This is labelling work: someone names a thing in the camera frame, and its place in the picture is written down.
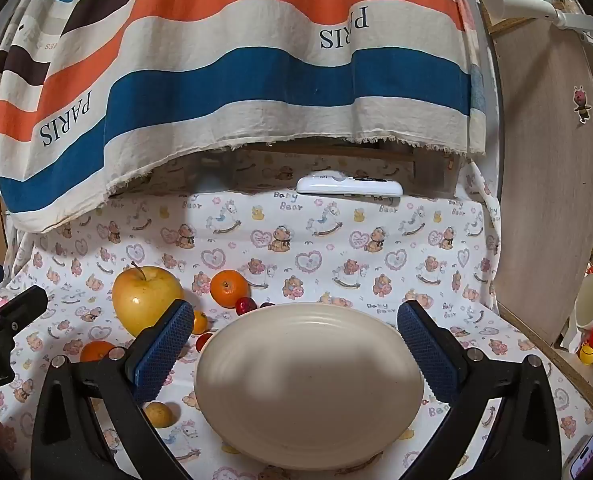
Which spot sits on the small red tomato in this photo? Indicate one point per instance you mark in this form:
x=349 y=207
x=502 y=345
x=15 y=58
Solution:
x=204 y=342

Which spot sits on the orange tangerine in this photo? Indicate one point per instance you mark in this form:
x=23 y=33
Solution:
x=96 y=351
x=229 y=287

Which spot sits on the wooden panel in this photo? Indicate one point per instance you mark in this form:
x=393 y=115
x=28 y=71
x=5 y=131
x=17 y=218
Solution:
x=541 y=185

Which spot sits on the bear printed blanket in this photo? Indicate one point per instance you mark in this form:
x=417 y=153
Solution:
x=326 y=260

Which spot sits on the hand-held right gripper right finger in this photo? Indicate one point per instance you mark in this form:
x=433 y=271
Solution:
x=429 y=355

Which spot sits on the white remote control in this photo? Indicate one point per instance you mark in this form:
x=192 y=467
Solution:
x=349 y=186

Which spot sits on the cream plate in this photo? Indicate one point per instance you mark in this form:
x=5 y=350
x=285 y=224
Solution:
x=306 y=385

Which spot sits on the small yellow fruit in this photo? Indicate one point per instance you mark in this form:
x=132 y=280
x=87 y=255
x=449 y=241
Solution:
x=160 y=415

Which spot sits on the cartoon sticker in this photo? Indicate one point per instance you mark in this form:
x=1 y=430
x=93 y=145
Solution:
x=582 y=104

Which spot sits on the striped cloth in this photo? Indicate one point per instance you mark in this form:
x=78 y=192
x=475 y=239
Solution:
x=226 y=85

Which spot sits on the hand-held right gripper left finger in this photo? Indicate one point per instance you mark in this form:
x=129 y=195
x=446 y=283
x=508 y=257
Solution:
x=161 y=350

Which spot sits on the smartphone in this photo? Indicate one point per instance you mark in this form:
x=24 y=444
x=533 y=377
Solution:
x=583 y=460

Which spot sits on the small orange tomato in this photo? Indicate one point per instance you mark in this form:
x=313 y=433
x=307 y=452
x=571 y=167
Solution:
x=200 y=322

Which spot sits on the yellow apple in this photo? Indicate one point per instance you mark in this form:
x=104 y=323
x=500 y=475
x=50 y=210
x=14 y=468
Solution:
x=141 y=295

